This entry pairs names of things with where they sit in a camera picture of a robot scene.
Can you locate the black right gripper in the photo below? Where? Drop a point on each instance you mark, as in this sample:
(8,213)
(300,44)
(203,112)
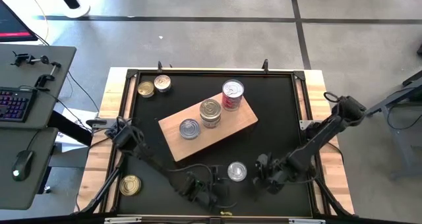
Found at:
(277,178)

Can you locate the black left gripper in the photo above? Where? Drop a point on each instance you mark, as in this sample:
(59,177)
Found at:
(201,192)

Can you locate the silver lid seafood can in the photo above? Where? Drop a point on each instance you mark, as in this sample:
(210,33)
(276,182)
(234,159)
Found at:
(210,108)
(237,171)

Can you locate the wooden cutting board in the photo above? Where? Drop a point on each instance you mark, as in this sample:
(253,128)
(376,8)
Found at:
(230,125)

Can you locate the green label silver lid can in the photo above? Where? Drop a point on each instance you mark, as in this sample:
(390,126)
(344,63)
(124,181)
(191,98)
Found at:
(189,128)

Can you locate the green label gold lid can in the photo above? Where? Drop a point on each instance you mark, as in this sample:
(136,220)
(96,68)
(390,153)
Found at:
(130,185)

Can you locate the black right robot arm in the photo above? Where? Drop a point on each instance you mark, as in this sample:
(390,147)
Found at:
(316,138)

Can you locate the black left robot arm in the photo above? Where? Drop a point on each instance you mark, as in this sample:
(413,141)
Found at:
(148,158)

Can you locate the gold lid seafood can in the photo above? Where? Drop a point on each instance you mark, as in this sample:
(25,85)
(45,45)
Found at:
(146,89)

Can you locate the black table mat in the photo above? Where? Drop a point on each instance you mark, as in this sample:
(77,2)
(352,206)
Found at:
(263,141)

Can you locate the black table edge clip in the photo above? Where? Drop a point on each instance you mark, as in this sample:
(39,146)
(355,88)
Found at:
(265,66)
(160,67)

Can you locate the blue label bronze lid can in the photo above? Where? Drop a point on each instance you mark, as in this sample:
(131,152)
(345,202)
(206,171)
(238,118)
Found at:
(162,82)

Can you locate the gray metal stand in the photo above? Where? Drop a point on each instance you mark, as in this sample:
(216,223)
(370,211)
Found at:
(403,141)

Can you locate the black desk leg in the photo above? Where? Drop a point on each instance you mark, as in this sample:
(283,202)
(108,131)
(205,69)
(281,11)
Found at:
(71,130)

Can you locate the black computer mouse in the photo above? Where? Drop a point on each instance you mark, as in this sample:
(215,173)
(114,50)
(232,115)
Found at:
(22,166)

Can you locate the gray desk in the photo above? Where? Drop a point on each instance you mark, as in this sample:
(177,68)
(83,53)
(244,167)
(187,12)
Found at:
(19,197)
(19,75)

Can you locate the black desk clamp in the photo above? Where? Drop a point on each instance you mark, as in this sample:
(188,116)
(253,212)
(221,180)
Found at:
(19,57)
(41,81)

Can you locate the black backlit keyboard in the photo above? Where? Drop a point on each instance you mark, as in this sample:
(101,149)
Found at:
(14,105)

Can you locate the white stand base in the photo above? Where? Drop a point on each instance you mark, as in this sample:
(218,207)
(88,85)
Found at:
(52,6)

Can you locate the dark monitor with red bar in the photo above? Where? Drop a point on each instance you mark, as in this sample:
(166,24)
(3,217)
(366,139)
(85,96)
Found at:
(13,23)

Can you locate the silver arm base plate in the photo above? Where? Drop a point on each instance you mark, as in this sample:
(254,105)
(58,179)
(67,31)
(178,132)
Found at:
(305,123)

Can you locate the silver metal bracket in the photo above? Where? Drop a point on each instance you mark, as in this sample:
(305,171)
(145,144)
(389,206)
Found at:
(122,220)
(306,221)

